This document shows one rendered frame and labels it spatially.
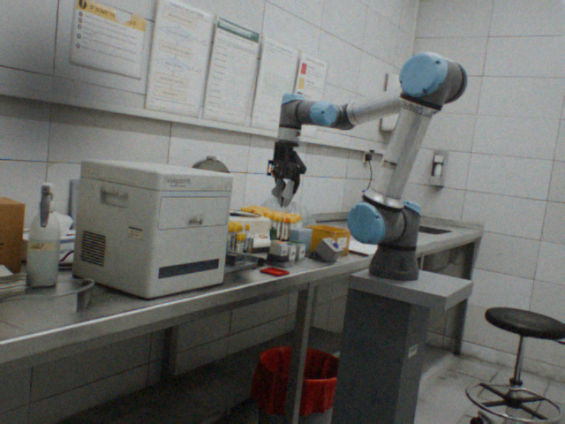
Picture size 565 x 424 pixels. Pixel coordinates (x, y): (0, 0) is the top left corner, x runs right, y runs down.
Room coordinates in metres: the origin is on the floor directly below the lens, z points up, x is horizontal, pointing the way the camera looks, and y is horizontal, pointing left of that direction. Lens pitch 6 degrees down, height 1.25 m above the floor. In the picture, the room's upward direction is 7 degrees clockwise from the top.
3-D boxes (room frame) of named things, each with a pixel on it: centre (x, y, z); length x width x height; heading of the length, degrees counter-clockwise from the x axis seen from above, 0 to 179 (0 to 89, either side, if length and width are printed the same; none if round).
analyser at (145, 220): (1.46, 0.32, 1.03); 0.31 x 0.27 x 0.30; 148
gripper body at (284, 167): (1.83, 0.01, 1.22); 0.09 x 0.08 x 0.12; 147
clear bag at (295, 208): (2.81, -0.08, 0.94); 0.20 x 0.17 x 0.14; 120
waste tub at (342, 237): (2.19, -0.19, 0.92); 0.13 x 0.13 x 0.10; 55
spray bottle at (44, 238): (1.29, 0.54, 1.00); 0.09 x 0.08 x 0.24; 58
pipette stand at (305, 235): (2.07, -0.08, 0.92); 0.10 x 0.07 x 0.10; 150
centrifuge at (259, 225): (2.14, 0.17, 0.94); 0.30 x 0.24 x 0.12; 49
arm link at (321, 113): (1.78, -0.08, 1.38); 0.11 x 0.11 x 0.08; 48
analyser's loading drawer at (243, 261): (1.57, 0.14, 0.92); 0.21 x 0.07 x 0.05; 148
